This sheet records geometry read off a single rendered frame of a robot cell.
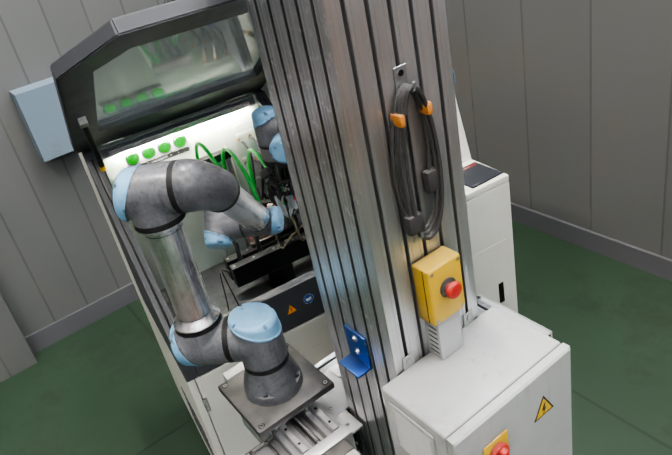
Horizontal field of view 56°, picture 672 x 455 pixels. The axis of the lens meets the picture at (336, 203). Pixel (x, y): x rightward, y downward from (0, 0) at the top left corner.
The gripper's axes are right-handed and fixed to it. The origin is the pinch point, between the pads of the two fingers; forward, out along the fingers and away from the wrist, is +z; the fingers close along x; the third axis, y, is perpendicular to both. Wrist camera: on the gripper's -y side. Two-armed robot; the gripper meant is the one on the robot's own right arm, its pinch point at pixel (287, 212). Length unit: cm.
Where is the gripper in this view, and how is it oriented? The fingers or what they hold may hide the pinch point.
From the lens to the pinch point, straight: 199.9
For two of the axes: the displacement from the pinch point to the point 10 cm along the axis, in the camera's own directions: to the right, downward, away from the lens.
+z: 1.9, 8.6, 4.7
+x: 8.5, -3.8, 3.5
